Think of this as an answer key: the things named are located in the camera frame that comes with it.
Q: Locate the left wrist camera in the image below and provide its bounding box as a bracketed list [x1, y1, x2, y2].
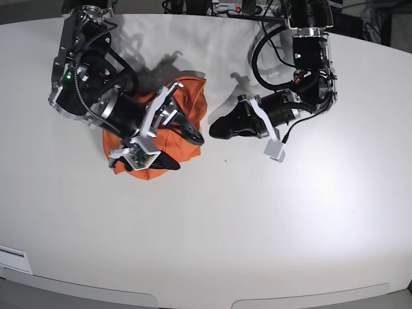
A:
[264, 140, 285, 162]

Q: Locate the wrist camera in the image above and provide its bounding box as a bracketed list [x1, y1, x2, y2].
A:
[264, 140, 285, 162]
[108, 144, 160, 171]

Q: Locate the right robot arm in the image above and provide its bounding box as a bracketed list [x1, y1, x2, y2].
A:
[48, 1, 204, 171]

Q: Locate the orange T-shirt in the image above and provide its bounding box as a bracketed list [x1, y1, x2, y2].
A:
[102, 76, 207, 180]

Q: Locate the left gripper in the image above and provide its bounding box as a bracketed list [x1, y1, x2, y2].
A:
[209, 91, 314, 139]

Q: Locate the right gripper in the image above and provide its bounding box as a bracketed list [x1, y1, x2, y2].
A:
[102, 82, 204, 170]

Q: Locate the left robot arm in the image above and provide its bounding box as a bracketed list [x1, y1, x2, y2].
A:
[209, 1, 337, 141]

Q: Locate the white power strip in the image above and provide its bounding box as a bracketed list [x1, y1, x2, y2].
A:
[207, 1, 284, 17]

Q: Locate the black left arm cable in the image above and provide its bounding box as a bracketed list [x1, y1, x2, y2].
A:
[250, 22, 297, 93]

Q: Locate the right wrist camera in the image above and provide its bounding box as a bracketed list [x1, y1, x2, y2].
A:
[108, 144, 160, 171]

